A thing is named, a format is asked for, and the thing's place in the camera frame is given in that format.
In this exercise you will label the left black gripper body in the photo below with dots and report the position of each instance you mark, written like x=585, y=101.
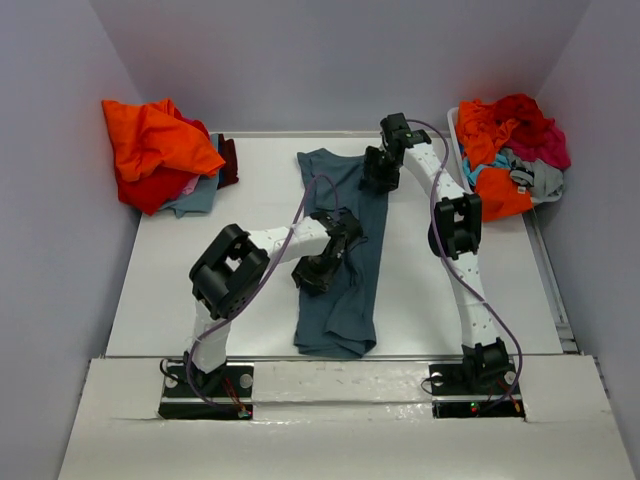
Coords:
x=317, y=271

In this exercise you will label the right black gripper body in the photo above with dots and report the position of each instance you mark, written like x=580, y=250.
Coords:
x=384, y=170

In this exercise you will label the blue-grey t shirt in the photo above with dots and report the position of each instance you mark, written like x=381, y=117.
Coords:
x=339, y=323

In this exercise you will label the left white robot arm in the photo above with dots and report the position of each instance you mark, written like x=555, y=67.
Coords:
x=236, y=265

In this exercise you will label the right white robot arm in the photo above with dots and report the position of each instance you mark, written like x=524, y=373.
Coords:
x=454, y=237

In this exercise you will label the white perforated plastic basket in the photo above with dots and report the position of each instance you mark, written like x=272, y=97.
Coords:
x=452, y=117

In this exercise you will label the orange crumpled t shirt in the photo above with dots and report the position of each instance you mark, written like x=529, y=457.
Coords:
x=482, y=135

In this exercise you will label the cyan crumpled t shirt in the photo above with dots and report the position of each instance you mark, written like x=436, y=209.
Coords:
x=500, y=161

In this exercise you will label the light blue folded t shirt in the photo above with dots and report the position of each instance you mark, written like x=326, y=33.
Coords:
x=200, y=202

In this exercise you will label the pink folded t shirt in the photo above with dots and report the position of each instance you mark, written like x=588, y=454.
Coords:
x=191, y=185

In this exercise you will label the dark maroon folded t shirt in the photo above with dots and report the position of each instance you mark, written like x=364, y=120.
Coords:
x=228, y=174

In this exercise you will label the red crumpled t shirt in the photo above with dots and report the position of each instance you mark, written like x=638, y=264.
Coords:
x=531, y=126

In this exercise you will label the grey crumpled t shirt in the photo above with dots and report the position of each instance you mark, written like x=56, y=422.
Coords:
x=544, y=183

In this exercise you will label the magenta crumpled t shirt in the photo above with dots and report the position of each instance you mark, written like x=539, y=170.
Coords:
x=553, y=151

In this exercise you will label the red folded t shirt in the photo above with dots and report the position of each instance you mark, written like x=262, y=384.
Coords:
x=149, y=194

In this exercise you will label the orange folded t shirt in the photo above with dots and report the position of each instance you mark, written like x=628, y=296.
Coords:
x=156, y=135

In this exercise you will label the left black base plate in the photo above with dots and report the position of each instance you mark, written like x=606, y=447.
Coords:
x=225, y=394

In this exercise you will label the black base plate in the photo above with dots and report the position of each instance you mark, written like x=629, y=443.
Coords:
x=225, y=394
x=453, y=397

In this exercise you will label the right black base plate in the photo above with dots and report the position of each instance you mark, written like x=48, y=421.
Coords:
x=453, y=397

